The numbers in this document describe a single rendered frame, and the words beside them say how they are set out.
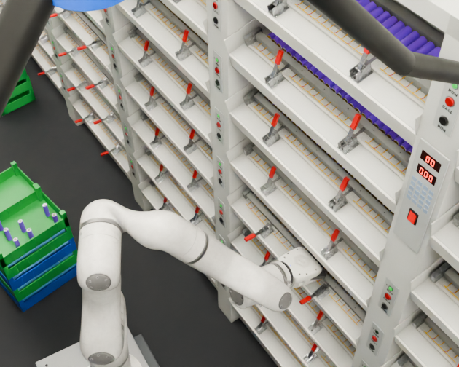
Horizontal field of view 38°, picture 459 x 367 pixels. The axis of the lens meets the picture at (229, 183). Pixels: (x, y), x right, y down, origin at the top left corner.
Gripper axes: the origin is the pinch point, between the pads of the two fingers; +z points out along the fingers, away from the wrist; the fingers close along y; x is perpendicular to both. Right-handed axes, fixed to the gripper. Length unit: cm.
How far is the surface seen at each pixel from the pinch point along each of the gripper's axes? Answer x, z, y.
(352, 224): -30.9, -14.6, -12.9
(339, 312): 7.4, -3.4, -14.0
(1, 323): 101, -60, 89
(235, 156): -12.4, -9.1, 36.0
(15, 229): 65, -49, 103
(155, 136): 22, 1, 90
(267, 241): 8.1, -4.7, 17.5
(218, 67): -43, -20, 40
